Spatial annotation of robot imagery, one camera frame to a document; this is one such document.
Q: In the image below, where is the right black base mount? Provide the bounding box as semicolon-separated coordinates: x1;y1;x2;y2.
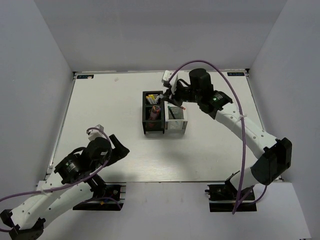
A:
205;184;257;213

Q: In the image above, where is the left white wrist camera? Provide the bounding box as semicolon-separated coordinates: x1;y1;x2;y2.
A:
86;124;105;141

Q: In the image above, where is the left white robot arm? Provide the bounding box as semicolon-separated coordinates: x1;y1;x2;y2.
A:
0;134;130;240

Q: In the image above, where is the pink pencil case tube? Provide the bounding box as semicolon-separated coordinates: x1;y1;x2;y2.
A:
148;105;161;121

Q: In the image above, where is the corner label sticker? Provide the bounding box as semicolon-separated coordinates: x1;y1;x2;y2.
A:
227;72;246;77
76;74;94;79

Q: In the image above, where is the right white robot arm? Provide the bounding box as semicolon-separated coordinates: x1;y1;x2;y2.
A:
161;68;293;200

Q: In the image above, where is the right corner label sticker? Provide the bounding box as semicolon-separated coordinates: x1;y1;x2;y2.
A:
227;72;246;77

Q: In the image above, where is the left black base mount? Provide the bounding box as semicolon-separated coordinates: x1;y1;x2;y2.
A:
72;183;126;212

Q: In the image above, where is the left corner label sticker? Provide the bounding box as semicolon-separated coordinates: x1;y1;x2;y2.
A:
76;74;94;79

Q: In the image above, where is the white slatted organizer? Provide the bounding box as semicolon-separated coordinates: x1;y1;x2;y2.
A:
164;102;188;134

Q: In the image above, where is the black slatted organizer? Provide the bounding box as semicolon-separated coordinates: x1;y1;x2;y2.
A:
142;90;165;134

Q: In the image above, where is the white yellow marker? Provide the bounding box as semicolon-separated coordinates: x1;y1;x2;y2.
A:
148;94;154;104
146;95;154;105
153;96;160;104
145;95;152;105

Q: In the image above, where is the green capped pen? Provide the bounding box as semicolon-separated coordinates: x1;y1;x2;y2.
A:
167;105;176;120

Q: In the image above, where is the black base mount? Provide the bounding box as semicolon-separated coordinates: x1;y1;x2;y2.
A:
205;184;257;213
72;183;126;212

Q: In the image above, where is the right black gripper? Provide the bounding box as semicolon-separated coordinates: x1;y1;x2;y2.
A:
161;82;201;108

